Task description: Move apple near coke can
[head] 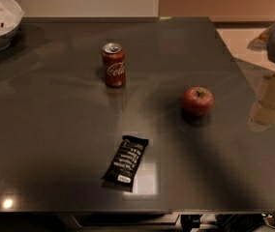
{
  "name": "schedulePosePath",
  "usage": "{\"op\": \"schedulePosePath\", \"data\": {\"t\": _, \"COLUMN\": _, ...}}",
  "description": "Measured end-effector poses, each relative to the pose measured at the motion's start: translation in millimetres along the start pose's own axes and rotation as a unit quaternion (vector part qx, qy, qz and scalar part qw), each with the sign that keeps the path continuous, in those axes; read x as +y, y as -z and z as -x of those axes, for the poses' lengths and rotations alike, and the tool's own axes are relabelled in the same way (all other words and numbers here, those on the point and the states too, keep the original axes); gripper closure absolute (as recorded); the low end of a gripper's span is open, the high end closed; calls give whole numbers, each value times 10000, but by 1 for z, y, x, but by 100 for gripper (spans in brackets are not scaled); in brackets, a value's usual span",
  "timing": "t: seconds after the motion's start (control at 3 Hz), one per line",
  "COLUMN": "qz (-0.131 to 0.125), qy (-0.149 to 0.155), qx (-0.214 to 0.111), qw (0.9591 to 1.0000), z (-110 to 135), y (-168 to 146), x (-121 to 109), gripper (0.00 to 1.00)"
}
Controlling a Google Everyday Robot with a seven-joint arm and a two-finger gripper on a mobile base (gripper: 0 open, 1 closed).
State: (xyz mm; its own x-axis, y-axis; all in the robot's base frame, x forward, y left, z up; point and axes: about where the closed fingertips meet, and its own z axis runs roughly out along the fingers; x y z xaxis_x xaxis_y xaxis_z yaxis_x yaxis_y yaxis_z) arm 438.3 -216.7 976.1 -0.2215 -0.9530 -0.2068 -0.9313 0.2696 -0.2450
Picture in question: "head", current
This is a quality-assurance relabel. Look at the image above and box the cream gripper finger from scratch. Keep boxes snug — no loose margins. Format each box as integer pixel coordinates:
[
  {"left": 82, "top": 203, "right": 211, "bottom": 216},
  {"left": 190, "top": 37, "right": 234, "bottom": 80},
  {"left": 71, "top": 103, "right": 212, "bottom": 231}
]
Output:
[{"left": 250, "top": 72, "right": 275, "bottom": 126}]

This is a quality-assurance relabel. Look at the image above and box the red apple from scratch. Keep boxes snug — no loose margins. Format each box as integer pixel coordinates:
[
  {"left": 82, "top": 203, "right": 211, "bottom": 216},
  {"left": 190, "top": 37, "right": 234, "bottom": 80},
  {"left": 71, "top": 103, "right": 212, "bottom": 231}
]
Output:
[{"left": 182, "top": 86, "right": 214, "bottom": 117}]

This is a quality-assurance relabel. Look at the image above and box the red coke can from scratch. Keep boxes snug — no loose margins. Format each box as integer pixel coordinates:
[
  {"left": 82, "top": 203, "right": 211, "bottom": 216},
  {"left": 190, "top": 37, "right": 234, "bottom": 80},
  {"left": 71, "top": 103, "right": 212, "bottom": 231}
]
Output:
[{"left": 102, "top": 43, "right": 126, "bottom": 88}]

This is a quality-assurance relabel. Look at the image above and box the black snack bar wrapper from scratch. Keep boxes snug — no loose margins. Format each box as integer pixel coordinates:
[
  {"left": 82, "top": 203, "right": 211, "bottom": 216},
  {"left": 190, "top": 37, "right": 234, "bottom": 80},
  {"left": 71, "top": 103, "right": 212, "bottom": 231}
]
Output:
[{"left": 103, "top": 135, "right": 149, "bottom": 187}]

